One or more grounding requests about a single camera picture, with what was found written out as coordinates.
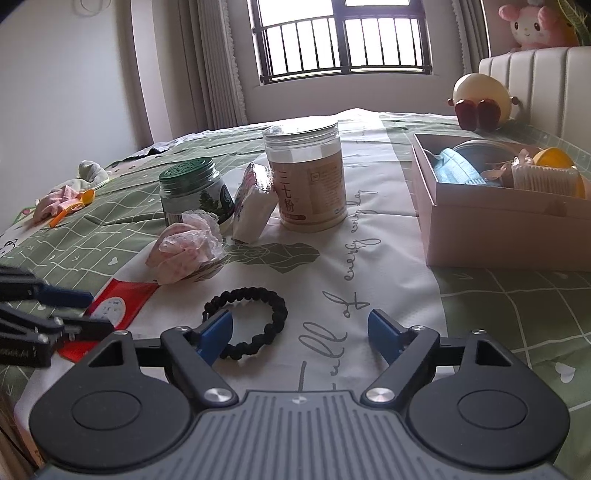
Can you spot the pink plush toy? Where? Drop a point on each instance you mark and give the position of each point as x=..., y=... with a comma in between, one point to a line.
x=535, y=27

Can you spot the red white packet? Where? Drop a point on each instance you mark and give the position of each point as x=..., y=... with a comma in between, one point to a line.
x=124, y=295

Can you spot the cream padded headboard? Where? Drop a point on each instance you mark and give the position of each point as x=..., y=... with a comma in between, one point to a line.
x=545, y=92

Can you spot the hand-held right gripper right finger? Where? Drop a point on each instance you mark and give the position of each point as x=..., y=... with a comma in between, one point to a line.
x=385, y=332

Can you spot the green artificial plant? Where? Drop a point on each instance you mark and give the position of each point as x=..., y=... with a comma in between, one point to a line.
x=575, y=11

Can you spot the cotton swab pack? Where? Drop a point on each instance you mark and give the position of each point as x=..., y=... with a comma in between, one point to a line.
x=545, y=180

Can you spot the cream round plush toy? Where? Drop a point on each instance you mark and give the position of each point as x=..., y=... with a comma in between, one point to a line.
x=480, y=97

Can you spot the yellow rabbit-shaped toy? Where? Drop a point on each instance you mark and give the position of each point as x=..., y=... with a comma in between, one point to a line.
x=551, y=157

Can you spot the green white printed bedsheet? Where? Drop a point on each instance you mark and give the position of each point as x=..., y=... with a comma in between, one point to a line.
x=369, y=258

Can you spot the dark cloth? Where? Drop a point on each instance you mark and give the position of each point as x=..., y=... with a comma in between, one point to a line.
x=154, y=148

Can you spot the grey curtain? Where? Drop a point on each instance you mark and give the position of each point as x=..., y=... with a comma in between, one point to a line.
x=212, y=64
x=471, y=32

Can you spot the pink cardboard box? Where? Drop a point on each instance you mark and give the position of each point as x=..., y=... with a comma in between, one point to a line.
x=485, y=230

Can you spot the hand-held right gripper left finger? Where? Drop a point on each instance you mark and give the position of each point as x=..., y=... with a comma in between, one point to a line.
x=217, y=330

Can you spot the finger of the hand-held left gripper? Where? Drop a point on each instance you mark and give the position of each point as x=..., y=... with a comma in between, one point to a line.
x=87, y=328
x=64, y=297

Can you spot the orange plastic spoon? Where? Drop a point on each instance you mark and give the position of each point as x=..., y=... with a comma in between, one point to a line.
x=85, y=197

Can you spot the pink patterned cloth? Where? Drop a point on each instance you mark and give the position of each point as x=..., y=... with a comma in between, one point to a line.
x=57, y=203

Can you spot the green lidded jar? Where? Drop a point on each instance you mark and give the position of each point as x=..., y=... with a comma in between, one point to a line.
x=189, y=189

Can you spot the grey round tin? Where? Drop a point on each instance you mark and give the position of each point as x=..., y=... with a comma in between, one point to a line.
x=485, y=152

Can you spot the white sock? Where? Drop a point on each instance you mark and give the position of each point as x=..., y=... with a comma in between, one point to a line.
x=92, y=173

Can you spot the barred window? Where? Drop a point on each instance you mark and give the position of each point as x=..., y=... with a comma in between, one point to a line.
x=341, y=37

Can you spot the pink crumpled wrapper pile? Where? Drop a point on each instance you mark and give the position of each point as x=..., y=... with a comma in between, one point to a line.
x=180, y=249

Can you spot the clear plastic powder jar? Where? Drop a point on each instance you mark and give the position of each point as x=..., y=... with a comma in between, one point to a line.
x=309, y=184

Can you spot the white cotton pad packet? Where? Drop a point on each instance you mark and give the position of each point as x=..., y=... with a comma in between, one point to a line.
x=251, y=212

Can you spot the blue face mask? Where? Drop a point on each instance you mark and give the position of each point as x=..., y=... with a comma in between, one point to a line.
x=457, y=166

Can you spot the pink ribbon bow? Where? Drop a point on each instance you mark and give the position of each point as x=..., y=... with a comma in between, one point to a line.
x=501, y=170

